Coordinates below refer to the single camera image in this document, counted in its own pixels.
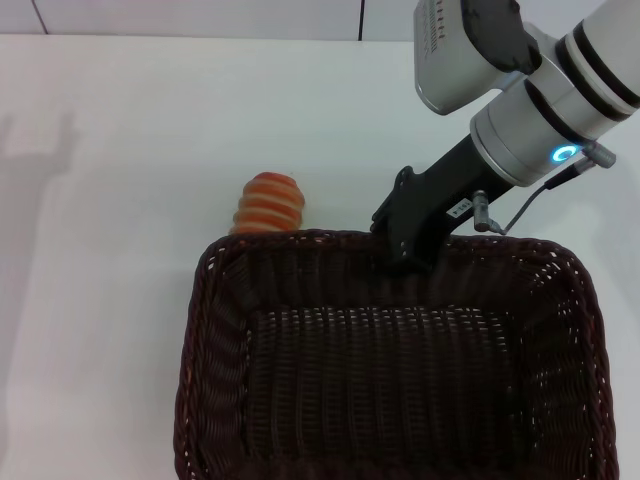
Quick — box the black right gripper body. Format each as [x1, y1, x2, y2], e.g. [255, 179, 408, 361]
[383, 134, 516, 271]

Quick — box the dark brown woven basket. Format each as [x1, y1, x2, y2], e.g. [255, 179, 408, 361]
[172, 228, 622, 480]

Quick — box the orange striped bread roll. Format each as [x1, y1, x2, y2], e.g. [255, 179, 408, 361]
[228, 171, 308, 236]

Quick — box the silver cable plug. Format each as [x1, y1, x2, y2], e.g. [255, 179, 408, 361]
[471, 189, 495, 233]

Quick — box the grey right arm cable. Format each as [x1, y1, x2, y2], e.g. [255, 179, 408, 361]
[487, 141, 619, 237]

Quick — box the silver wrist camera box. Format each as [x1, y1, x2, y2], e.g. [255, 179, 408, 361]
[412, 0, 544, 117]

